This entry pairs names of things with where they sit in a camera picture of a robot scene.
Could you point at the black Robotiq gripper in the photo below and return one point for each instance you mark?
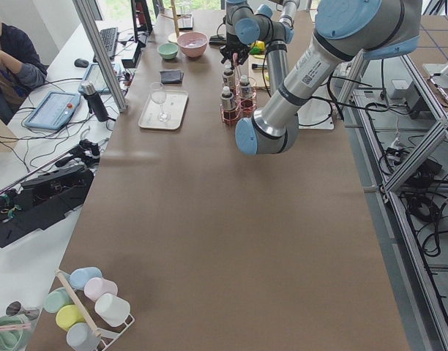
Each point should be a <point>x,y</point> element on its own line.
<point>234,47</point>

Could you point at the tea bottle taken to tray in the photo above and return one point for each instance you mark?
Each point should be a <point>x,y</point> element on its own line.
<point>229,76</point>

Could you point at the copper wire bottle basket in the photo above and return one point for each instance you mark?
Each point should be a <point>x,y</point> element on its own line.
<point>240,113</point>

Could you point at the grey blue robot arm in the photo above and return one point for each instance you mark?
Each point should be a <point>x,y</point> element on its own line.
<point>377,29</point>
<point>245,26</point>

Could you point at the tea bottle middle basket slot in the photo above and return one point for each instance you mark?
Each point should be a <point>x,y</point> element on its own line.
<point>245,93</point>

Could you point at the tea bottle near gripper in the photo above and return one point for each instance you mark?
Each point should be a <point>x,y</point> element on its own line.
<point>228,106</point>

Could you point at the upper whole yellow lemon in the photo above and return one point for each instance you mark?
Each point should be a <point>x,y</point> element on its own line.
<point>257,48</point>

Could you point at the bamboo cutting board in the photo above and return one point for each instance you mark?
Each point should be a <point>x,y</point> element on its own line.
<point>259,73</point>

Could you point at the pink bowl of ice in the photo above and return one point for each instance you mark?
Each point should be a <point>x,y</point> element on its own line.
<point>192,44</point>

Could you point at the wooden stand with round base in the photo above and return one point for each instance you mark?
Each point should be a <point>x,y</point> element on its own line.
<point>180,12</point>

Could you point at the grey folded cloth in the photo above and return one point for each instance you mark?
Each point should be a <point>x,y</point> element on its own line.
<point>171,76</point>

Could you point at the clear wine glass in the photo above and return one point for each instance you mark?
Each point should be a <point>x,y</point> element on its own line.
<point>158,96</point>

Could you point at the cream rabbit tray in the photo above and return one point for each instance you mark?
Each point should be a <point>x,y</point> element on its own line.
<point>175,104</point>

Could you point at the black keyboard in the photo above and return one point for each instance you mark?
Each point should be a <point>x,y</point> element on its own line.
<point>109,37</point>

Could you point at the blue teach pendant far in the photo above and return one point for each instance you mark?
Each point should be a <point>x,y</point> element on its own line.
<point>94,75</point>

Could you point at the blue teach pendant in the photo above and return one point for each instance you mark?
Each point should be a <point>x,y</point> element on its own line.
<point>94,75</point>
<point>54,111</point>

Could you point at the black thermos bottle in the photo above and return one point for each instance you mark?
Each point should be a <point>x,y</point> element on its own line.
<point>95,103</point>

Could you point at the black computer mouse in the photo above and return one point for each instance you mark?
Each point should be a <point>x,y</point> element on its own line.
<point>81,63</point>

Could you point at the blue teach pendant near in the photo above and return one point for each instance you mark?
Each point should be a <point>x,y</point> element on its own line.
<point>54,111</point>

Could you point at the seated person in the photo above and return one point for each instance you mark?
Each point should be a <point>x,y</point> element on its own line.
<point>21,70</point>

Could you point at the black gripper parts pile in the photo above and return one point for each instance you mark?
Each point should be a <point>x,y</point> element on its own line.
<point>45,200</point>

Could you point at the pink cup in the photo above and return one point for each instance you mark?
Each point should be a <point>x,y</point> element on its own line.
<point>97,286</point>

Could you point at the blue cup top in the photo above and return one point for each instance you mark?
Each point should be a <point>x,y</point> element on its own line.
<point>80,276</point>

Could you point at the white cup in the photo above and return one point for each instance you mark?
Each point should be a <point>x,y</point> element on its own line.
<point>113,309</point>

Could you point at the green cup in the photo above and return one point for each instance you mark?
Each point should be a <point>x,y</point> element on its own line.
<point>57,299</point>

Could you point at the white cup rack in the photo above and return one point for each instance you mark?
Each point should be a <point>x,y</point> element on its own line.
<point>109,336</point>

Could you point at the yellow cup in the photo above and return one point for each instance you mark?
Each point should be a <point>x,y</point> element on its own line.
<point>67,316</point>

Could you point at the grey blue cup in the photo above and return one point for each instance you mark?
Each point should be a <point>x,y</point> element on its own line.
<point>81,338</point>

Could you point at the green bowl with straws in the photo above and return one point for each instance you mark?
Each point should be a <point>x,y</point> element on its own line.
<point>16,326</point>

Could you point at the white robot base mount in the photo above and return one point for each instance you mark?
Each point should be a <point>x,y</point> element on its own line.
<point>316,114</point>

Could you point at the aluminium frame post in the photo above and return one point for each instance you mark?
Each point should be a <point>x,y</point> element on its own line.
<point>86,17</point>

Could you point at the aluminium frame rail right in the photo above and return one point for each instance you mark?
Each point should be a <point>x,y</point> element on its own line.
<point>400,114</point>

